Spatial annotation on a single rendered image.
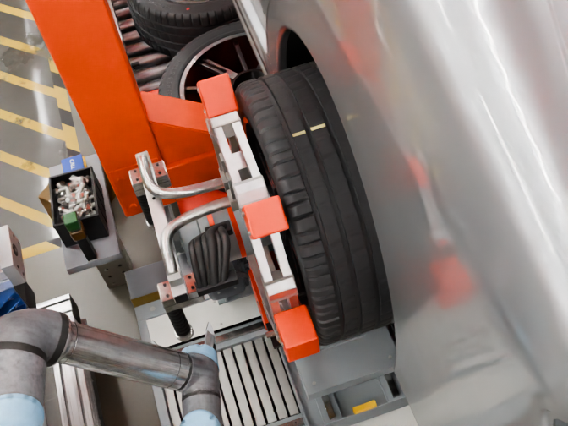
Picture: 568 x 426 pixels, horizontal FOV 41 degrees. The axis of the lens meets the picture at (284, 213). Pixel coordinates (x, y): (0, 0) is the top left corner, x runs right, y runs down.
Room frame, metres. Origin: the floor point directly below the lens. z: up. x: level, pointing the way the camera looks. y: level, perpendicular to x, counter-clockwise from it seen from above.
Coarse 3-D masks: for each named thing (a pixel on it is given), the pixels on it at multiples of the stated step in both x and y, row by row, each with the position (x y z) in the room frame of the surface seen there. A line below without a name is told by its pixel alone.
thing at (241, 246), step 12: (204, 216) 1.08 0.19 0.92; (216, 216) 1.07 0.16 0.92; (228, 216) 1.06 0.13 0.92; (240, 216) 1.06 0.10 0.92; (180, 228) 1.06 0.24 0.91; (192, 228) 1.05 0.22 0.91; (204, 228) 1.04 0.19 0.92; (240, 228) 1.03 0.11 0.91; (240, 240) 1.01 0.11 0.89; (264, 240) 1.02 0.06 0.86; (240, 252) 1.00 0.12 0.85; (252, 252) 1.01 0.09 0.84
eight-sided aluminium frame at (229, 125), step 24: (216, 120) 1.18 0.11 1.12; (240, 120) 1.17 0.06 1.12; (216, 144) 1.30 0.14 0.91; (240, 144) 1.10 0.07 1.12; (240, 192) 0.97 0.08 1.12; (264, 192) 0.97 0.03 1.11; (264, 264) 0.86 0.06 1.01; (288, 264) 0.86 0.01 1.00; (264, 288) 0.84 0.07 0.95; (288, 288) 0.82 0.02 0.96
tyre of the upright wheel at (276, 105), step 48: (240, 96) 1.25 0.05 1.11; (288, 96) 1.16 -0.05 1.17; (288, 144) 1.03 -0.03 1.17; (336, 144) 1.02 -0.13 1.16; (288, 192) 0.94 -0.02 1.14; (336, 192) 0.93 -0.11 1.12; (336, 240) 0.85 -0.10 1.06; (336, 288) 0.80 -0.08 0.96; (384, 288) 0.80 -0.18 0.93; (336, 336) 0.78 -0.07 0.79
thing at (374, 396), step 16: (288, 368) 1.02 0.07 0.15; (368, 384) 0.92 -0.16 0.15; (384, 384) 0.91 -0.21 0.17; (304, 400) 0.91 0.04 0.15; (320, 400) 0.89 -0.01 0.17; (336, 400) 0.89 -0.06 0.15; (352, 400) 0.88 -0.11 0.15; (368, 400) 0.87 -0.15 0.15; (384, 400) 0.86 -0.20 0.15; (400, 400) 0.85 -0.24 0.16; (304, 416) 0.85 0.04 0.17; (320, 416) 0.85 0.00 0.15; (336, 416) 0.83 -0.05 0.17; (352, 416) 0.83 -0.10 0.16; (368, 416) 0.83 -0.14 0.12
